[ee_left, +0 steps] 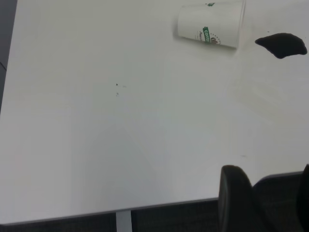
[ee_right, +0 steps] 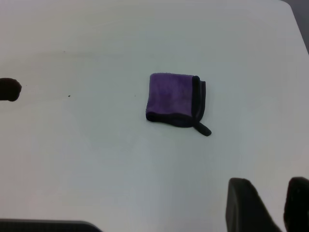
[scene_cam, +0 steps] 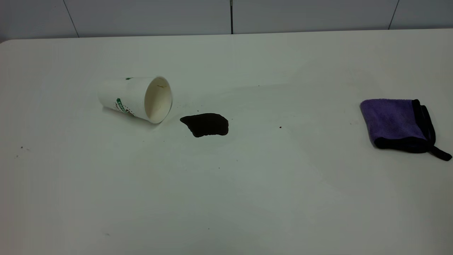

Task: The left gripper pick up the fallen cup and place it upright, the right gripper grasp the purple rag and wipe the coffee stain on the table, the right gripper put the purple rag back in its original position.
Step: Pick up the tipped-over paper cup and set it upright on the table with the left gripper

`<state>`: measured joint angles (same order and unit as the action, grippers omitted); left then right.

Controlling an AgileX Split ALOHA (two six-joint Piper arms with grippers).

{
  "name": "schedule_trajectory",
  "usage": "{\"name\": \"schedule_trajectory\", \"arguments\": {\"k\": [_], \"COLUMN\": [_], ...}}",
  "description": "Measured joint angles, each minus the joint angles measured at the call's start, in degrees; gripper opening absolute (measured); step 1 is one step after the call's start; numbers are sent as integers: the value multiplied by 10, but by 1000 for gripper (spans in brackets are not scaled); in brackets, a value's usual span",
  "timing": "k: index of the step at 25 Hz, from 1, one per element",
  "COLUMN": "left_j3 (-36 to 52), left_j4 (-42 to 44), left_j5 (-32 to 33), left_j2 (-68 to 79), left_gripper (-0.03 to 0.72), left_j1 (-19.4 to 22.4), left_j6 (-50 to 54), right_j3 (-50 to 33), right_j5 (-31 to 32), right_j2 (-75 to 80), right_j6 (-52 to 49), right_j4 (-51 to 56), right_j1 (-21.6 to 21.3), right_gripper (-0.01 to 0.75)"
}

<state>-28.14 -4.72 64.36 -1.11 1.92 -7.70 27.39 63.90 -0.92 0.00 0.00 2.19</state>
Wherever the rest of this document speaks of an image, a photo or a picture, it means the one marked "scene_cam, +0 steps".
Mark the white paper coffee cup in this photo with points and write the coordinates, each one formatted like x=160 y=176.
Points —
x=132 y=97

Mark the purple cloth with black trim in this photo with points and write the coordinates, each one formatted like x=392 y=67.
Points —
x=391 y=118

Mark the dark coffee spill puddle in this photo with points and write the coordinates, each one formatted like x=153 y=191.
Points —
x=207 y=124

